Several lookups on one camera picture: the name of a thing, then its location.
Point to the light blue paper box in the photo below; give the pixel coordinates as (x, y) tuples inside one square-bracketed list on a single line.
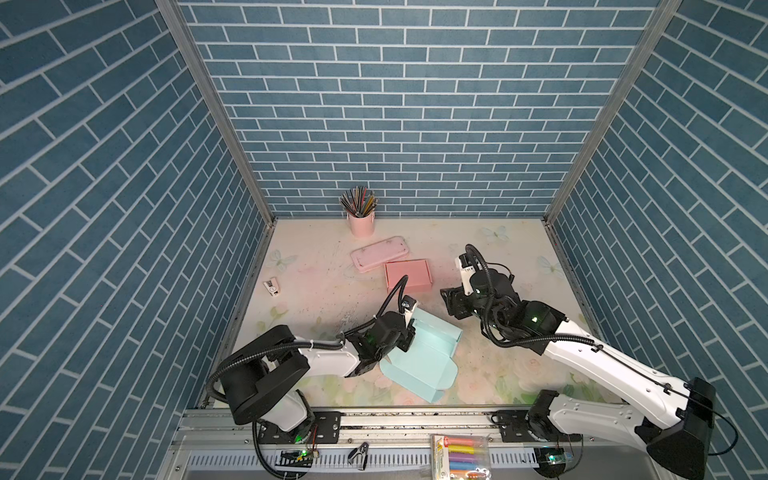
[(427, 369)]

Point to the black metal clip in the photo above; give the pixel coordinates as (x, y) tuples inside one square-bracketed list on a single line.
[(358, 457)]

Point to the small white pencil sharpener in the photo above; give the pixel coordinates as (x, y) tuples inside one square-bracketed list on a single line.
[(272, 286)]

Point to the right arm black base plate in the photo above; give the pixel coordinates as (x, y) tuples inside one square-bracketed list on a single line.
[(517, 426)]

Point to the pack of coloured markers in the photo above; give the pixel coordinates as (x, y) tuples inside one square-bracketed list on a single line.
[(460, 457)]

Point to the right small circuit board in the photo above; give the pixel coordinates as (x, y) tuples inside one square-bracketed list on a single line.
[(551, 463)]

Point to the pink pencil cup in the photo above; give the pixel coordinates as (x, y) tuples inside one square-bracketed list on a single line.
[(361, 227)]

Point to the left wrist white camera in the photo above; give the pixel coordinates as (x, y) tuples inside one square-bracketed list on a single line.
[(406, 307)]

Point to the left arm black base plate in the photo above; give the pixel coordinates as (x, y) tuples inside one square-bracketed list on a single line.
[(321, 428)]

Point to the bundle of coloured pencils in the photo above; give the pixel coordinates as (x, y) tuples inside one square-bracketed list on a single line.
[(359, 201)]

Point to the small circuit board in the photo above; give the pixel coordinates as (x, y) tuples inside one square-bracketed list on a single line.
[(298, 458), (551, 463)]

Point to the pink paper box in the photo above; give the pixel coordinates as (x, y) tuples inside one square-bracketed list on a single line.
[(417, 270)]

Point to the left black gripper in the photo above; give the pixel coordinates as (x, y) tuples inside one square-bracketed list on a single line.
[(409, 336)]

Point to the left small circuit board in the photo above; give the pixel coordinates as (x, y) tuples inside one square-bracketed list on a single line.
[(298, 458)]

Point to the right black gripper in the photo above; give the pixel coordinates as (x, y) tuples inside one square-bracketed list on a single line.
[(454, 301)]

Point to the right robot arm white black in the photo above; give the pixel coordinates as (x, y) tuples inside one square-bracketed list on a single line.
[(670, 419)]

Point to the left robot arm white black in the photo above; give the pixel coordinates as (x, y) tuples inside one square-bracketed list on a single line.
[(258, 382)]

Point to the aluminium front rail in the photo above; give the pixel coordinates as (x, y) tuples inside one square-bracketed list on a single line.
[(413, 426)]

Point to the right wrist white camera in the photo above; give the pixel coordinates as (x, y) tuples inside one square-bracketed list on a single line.
[(467, 270)]

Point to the wrist white camera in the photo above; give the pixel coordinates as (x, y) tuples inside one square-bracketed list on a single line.
[(467, 270), (406, 307)]

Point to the pink pencil case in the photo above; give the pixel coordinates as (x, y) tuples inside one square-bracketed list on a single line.
[(373, 256)]

